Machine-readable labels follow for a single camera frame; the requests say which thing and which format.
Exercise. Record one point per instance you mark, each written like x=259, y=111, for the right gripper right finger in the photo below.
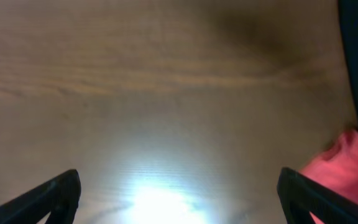
x=302, y=199

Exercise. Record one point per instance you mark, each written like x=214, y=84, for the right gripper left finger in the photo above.
x=57, y=199

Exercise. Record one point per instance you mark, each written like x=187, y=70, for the red orange shirt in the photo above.
x=337, y=168

